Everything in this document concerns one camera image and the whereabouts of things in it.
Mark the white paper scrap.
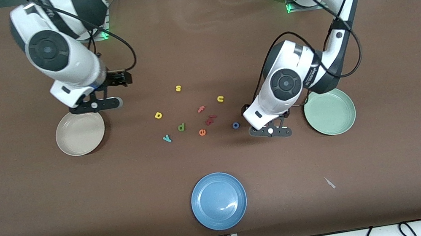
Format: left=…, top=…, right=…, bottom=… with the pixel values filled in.
left=324, top=175, right=337, bottom=191

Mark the green round plate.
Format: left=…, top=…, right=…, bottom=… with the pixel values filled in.
left=301, top=84, right=360, bottom=139

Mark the black right arm loop cable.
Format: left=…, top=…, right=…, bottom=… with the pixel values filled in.
left=41, top=0, right=139, bottom=84

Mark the beige round plate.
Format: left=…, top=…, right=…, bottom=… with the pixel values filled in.
left=52, top=106, right=109, bottom=160

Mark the blue round plate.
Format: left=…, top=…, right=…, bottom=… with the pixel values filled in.
left=187, top=168, right=252, bottom=235

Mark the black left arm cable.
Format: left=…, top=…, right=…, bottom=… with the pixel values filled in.
left=236, top=0, right=368, bottom=103

